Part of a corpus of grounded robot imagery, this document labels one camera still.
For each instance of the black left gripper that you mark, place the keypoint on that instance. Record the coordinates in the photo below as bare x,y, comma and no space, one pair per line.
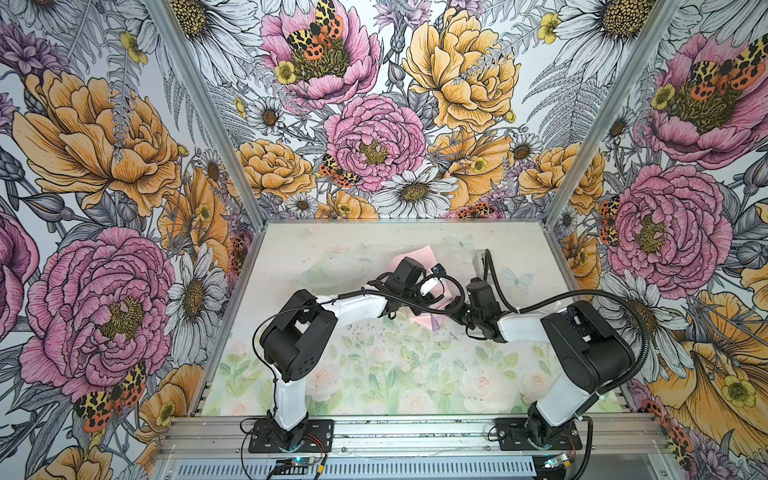
416,309

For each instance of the purple wrapping paper sheet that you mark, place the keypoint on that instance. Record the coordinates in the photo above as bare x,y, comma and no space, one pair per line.
426,257

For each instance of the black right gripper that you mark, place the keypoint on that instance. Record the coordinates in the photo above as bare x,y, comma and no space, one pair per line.
455,316

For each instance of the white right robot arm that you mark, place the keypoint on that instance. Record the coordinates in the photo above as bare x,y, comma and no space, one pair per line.
594,358

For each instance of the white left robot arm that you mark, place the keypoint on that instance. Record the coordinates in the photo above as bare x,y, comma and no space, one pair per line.
293,341

